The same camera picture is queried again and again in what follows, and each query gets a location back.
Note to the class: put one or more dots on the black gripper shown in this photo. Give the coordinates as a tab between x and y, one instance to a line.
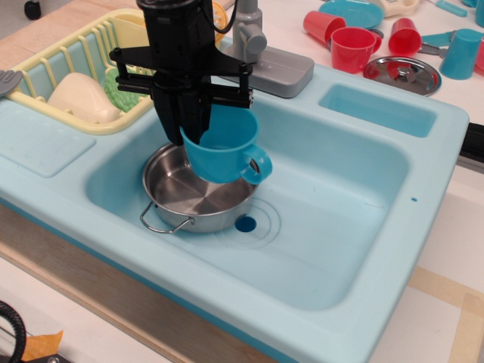
182	54

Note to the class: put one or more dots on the blue plastic cup with handle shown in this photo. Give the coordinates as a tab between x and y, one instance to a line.
227	151

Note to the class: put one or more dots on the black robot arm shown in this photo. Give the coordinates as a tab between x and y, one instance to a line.
181	68

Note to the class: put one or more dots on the stainless steel pot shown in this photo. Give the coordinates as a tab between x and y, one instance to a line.
179	200

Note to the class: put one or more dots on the red cup lying left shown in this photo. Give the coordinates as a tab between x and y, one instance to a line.
321	26

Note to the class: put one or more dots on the red cup lying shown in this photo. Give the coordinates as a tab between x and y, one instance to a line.
321	26
404	40

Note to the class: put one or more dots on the red cup front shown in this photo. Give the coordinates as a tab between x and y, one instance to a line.
352	47

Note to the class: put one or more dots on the steel pot lid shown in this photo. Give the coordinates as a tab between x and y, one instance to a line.
404	73

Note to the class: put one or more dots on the red cup lying right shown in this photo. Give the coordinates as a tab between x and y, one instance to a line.
404	40

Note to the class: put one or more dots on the blue upside-down cup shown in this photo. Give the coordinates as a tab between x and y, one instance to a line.
461	55

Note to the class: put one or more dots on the green plastic scrubber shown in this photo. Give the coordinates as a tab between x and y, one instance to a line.
122	100

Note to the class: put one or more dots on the yellow round brush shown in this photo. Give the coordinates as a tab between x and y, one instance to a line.
220	21

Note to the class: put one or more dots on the grey toy faucet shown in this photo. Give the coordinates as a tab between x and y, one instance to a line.
275	71

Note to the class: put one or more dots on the cream plastic dish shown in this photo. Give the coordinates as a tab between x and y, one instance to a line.
84	98

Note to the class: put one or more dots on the yellow dish rack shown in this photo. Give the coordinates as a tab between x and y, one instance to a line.
85	51

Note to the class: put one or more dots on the black caster wheel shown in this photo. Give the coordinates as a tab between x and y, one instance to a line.
32	9

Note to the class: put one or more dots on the blue plate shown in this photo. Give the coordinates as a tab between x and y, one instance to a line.
356	13

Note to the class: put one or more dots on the light blue toy sink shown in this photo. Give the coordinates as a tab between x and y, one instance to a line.
359	173

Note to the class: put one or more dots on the cream plastic tray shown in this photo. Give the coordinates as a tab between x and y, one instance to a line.
393	8

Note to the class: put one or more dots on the blue plastic knife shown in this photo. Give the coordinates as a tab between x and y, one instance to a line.
439	40

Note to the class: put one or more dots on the yellow tape piece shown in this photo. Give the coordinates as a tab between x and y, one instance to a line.
42	346

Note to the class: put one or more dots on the black bar at right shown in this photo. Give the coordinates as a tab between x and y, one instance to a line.
473	144

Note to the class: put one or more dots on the grey utensil handle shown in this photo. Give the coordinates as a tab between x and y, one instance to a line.
9	80

